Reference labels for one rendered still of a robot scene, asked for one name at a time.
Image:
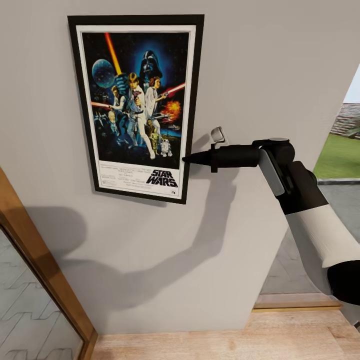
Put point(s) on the door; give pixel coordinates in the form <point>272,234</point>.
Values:
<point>40,316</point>

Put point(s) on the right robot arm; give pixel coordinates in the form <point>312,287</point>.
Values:
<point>330,254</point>

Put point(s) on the poster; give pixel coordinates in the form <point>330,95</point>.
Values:
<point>138,81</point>

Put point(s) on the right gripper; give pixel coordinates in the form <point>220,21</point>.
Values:
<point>230,156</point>

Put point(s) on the fixed window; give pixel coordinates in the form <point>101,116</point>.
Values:
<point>287,287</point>

